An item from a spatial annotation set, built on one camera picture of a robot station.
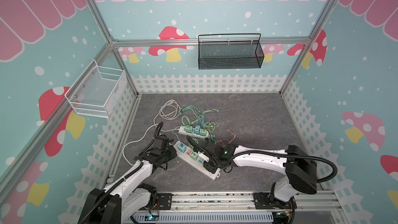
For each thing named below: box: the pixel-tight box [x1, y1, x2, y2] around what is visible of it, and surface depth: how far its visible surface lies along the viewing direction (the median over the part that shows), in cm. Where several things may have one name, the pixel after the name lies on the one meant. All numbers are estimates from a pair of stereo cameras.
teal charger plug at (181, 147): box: [177, 142, 187, 153], surface depth 87 cm
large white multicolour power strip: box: [173, 140, 222, 181], surface depth 87 cm
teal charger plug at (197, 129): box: [194, 124, 201, 135], surface depth 94 cm
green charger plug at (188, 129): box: [185, 124, 193, 134], surface depth 94 cm
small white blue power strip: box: [177, 125, 209, 139], surface depth 96 cm
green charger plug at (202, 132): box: [199, 128, 207, 137], surface depth 94 cm
